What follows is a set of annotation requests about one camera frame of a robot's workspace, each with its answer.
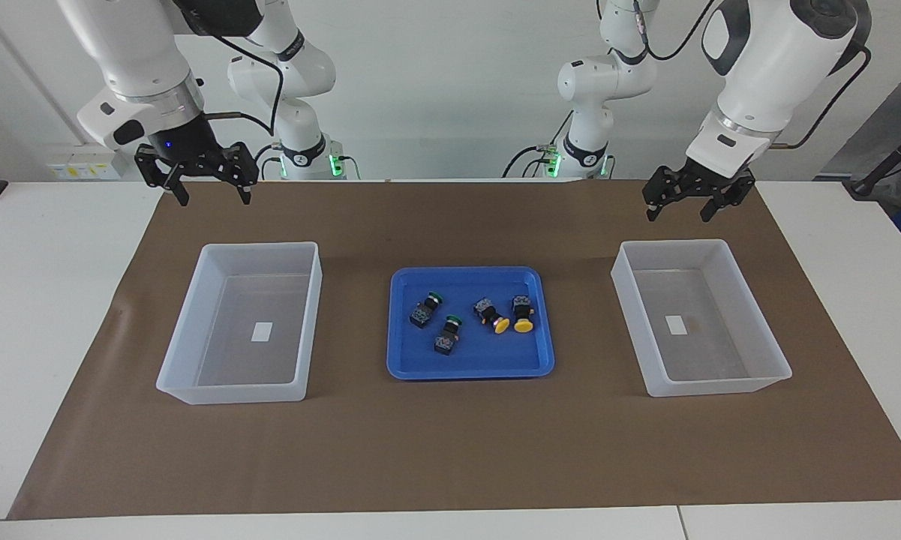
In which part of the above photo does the white wall socket strip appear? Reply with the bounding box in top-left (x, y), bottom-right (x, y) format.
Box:
top-left (45, 154), bottom-right (132, 181)

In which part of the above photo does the black base cable bundle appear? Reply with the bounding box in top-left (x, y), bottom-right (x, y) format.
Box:
top-left (255, 142), bottom-right (361, 181)
top-left (503, 112), bottom-right (571, 179)

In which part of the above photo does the brown table mat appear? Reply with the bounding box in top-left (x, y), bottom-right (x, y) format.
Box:
top-left (8, 178), bottom-right (901, 520)

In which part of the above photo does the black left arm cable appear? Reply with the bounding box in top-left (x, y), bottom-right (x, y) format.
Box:
top-left (630, 0), bottom-right (871, 149)

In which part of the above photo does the green push button switch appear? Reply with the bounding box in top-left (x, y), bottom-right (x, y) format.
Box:
top-left (409, 292), bottom-right (443, 329)
top-left (434, 315), bottom-right (463, 356)

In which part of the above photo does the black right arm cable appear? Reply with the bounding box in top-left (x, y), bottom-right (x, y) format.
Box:
top-left (203, 34), bottom-right (286, 140)

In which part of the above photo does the yellow push button switch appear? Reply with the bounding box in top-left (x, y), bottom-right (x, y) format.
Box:
top-left (510, 295), bottom-right (536, 335)
top-left (473, 297), bottom-right (511, 335)

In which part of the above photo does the translucent white plastic box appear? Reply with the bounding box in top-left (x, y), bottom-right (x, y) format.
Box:
top-left (156, 241), bottom-right (323, 406)
top-left (611, 239), bottom-right (793, 398)

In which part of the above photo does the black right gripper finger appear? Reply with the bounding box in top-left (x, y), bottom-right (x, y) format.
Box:
top-left (221, 142), bottom-right (260, 205)
top-left (137, 146), bottom-right (190, 207)

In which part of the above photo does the black pole stand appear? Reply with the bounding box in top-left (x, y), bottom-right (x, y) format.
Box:
top-left (851, 124), bottom-right (901, 197)

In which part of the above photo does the blue plastic tray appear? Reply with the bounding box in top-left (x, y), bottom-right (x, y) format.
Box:
top-left (386, 266), bottom-right (556, 381)

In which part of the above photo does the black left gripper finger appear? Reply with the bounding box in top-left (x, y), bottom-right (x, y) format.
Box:
top-left (700, 180), bottom-right (756, 224)
top-left (643, 169), bottom-right (680, 221)

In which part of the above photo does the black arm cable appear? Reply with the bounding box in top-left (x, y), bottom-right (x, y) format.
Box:
top-left (203, 34), bottom-right (286, 140)
top-left (630, 0), bottom-right (871, 149)

